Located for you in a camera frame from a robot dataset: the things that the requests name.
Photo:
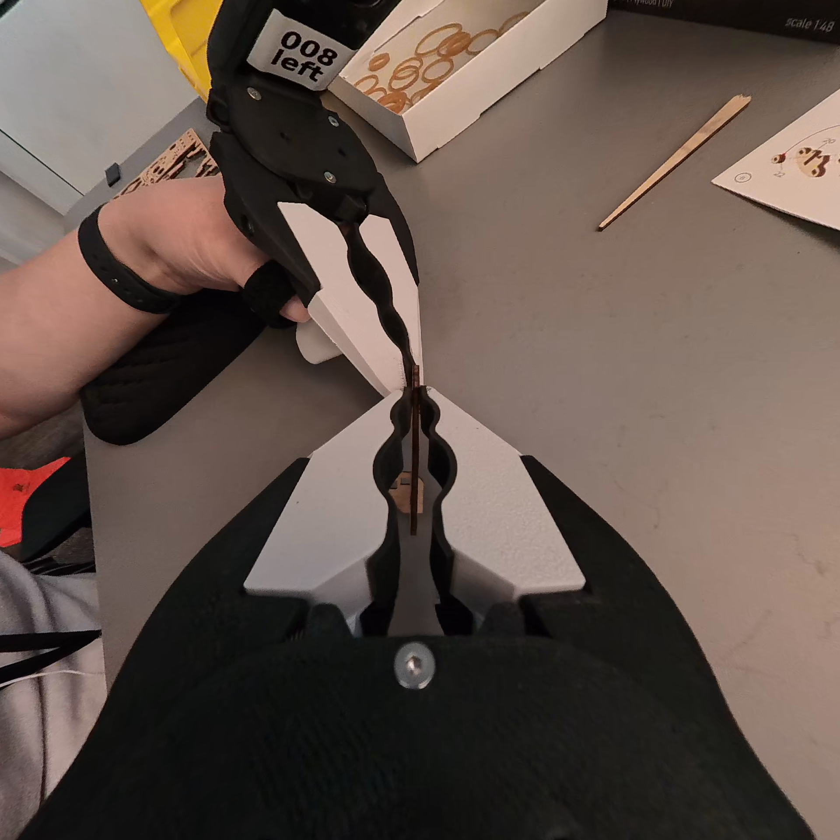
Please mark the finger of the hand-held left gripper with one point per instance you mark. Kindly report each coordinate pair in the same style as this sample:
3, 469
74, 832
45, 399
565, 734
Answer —
328, 262
397, 275

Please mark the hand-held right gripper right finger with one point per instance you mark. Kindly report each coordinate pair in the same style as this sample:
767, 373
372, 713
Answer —
512, 525

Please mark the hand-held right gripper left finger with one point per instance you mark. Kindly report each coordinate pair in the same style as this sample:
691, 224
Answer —
315, 525

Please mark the small wooden model part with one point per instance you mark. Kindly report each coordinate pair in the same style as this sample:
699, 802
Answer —
415, 377

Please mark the person's left forearm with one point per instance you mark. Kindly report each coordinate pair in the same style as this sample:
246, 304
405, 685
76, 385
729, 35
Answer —
39, 328

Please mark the laser-cut wooden parts sheet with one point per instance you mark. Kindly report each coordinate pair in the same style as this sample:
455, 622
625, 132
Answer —
177, 164

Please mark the person's left hand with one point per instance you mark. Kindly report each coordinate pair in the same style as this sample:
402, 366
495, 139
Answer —
184, 243

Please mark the yellow plastic bin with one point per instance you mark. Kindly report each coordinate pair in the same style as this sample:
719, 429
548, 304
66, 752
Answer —
177, 46

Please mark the pile of wooden rings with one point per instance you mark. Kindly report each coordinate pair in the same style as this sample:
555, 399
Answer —
433, 52

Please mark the white cardboard box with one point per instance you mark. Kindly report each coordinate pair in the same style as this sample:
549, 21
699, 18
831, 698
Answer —
459, 124

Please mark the black padded wrist rest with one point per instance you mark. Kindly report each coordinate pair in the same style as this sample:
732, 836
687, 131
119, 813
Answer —
164, 380

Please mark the black wristband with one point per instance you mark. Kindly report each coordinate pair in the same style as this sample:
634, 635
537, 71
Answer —
111, 275

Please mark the orange red cloth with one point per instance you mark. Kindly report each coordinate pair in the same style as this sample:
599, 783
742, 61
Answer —
26, 499

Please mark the thin wooden stick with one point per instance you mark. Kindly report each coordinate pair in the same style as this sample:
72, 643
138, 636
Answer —
676, 161

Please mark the person's light grey clothing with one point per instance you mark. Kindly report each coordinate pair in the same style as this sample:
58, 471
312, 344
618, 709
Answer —
39, 754

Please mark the printed instruction sheet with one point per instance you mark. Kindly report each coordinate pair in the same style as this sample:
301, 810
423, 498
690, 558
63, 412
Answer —
787, 190

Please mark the black cardboard box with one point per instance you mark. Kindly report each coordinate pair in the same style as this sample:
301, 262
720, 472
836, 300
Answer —
722, 16

